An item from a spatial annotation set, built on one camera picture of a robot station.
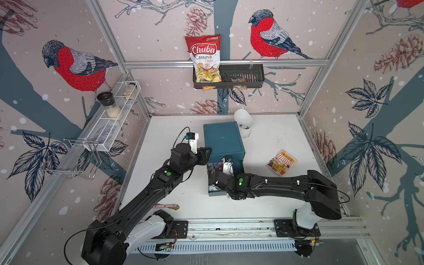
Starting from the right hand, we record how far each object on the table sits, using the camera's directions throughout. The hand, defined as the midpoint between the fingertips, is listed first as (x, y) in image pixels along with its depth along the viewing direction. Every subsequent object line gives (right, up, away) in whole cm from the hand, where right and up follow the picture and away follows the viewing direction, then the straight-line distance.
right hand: (217, 177), depth 81 cm
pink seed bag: (-2, +4, +5) cm, 7 cm away
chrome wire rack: (-52, +14, -22) cm, 59 cm away
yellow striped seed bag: (+38, +4, +14) cm, 41 cm away
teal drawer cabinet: (+4, +19, 0) cm, 19 cm away
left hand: (-3, +15, -4) cm, 16 cm away
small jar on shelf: (-47, +44, +5) cm, 65 cm away
